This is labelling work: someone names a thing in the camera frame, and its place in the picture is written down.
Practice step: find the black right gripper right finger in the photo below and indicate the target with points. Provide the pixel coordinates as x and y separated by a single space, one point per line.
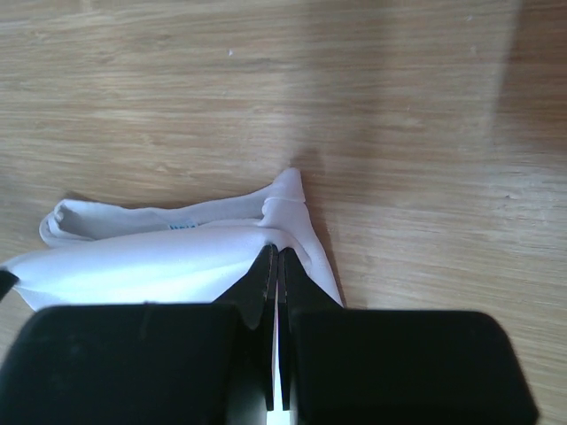
354 366

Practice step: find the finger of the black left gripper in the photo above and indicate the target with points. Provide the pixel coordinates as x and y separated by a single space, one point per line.
7 281

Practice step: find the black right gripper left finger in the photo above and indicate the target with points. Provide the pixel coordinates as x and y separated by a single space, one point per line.
148 363

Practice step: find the white t shirt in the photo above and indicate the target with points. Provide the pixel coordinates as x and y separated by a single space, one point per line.
99 254

